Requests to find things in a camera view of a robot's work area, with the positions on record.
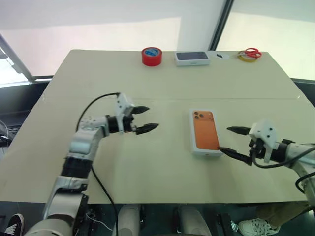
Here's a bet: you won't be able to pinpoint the robot's white leg cover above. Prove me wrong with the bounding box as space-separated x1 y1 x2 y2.
117 204 141 236
177 204 209 236

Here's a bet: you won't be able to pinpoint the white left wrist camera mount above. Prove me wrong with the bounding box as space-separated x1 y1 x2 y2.
115 92 135 135

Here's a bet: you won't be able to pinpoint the grey slanted window frame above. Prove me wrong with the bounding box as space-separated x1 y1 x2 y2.
0 33 34 82

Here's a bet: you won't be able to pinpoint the thin white wire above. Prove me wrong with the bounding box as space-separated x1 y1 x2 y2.
86 213 114 232

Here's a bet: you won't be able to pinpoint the dark window frame post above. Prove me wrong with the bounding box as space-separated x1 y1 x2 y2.
208 0 234 51

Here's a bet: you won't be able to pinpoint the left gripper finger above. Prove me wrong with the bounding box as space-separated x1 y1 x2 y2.
135 122 160 135
132 105 150 116

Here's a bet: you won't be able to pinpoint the yellow tape roll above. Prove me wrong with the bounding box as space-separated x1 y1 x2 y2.
237 51 256 63

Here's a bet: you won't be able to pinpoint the red-handled scissors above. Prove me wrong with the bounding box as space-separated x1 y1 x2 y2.
237 48 262 59

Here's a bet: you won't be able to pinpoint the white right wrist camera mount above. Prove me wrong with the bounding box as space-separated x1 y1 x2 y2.
248 119 278 164

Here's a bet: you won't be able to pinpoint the robot's right white leg cover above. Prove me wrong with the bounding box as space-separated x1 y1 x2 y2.
177 204 209 236

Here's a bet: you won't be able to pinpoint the khaki trouser leg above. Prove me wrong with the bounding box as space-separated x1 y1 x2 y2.
255 201 315 229

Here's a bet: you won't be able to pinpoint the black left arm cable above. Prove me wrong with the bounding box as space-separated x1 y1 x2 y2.
75 92 121 236

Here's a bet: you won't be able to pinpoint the black sneaker white sole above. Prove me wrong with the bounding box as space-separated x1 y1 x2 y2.
2 213 25 236

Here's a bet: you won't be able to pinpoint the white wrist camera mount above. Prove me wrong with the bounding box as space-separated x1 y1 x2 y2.
248 119 278 164
115 92 135 135

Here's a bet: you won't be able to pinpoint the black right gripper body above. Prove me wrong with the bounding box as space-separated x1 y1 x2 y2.
248 138 266 163

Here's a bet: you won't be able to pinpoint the orange phone box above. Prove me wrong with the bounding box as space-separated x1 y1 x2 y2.
189 108 224 158

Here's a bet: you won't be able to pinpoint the robot's left white leg cover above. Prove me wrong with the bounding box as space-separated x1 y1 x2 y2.
117 204 141 236

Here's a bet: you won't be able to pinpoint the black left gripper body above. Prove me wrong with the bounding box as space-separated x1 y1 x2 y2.
123 108 138 135

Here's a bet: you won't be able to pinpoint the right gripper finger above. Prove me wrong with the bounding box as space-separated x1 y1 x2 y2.
218 147 253 166
226 126 252 135

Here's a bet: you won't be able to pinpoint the red tape roll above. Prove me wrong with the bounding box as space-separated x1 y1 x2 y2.
141 47 163 67

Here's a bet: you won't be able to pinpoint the white box dark lid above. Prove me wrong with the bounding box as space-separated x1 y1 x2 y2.
174 51 212 67

